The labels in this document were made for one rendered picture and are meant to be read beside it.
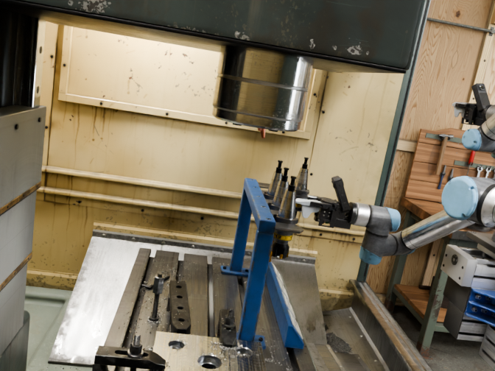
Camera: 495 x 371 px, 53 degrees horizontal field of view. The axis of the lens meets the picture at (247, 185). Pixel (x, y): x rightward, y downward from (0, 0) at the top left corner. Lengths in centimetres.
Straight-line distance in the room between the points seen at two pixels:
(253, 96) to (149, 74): 111
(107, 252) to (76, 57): 72
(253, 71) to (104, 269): 125
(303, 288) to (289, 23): 135
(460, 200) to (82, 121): 131
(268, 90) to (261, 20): 11
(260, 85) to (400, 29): 22
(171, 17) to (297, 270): 143
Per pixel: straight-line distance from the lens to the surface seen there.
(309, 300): 192
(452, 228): 165
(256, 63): 79
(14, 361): 138
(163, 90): 187
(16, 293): 121
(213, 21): 74
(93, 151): 194
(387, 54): 79
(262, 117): 80
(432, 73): 380
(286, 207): 122
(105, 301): 180
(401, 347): 171
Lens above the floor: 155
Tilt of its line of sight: 12 degrees down
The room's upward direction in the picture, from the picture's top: 10 degrees clockwise
